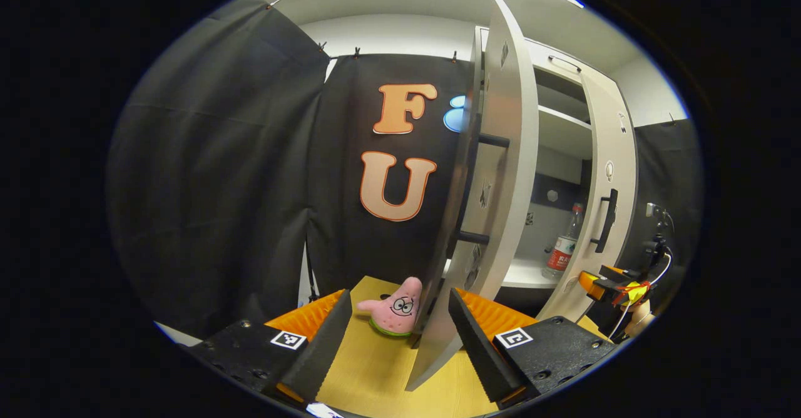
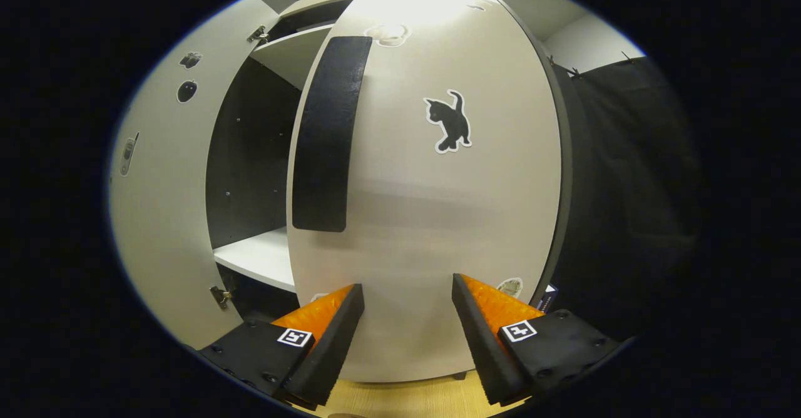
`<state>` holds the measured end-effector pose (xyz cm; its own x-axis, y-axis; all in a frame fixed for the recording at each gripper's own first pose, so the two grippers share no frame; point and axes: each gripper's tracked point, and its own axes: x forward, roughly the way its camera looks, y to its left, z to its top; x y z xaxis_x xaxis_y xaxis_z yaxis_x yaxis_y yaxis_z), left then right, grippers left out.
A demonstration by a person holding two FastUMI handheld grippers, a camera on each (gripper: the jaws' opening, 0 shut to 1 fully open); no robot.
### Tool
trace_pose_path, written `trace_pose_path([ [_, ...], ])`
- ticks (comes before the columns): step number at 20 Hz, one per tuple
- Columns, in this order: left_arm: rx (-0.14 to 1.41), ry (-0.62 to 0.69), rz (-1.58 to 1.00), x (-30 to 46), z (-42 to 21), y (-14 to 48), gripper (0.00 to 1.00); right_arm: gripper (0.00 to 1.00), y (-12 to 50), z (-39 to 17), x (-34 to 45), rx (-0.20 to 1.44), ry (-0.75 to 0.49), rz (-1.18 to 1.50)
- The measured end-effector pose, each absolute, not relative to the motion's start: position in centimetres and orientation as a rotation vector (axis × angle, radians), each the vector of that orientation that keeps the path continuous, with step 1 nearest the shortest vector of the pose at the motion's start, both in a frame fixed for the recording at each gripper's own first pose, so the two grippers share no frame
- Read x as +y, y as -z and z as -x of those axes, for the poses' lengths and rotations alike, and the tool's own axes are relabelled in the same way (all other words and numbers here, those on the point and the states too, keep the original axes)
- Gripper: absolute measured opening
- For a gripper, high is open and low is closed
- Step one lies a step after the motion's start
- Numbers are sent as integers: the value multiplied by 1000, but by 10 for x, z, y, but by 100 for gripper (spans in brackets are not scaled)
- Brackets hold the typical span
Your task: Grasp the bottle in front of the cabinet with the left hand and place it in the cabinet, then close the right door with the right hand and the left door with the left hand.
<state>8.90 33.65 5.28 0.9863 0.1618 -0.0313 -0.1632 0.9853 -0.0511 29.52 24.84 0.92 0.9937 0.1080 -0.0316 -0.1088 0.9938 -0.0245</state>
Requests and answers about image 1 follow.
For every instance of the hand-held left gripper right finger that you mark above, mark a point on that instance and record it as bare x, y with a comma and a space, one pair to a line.
479, 349

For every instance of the white board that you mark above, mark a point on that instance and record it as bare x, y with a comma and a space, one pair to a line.
181, 336

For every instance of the clear plastic bottle red label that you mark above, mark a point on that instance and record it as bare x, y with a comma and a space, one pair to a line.
561, 255

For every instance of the black backdrop cloth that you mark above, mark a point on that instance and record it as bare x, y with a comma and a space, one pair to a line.
350, 249
219, 168
669, 168

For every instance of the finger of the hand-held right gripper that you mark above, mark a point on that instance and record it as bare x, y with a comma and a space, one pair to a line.
591, 283

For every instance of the pink starfish plush toy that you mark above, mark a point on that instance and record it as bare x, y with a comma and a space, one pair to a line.
397, 311

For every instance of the small white device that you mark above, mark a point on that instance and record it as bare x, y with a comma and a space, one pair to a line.
654, 210

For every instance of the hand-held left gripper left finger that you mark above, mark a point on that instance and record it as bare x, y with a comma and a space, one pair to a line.
325, 343

